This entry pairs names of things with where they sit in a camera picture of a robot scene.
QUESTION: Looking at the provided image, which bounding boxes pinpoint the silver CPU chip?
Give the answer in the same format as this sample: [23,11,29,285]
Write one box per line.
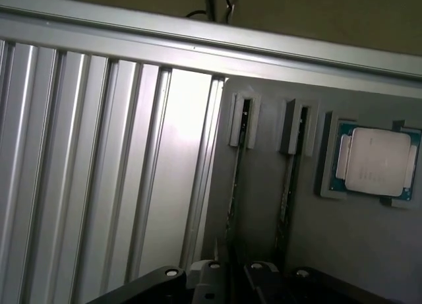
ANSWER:
[334,121,422,199]

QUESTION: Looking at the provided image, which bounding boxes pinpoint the black room cable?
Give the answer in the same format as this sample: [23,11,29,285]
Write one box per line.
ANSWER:
[221,0,242,22]
[184,0,219,22]

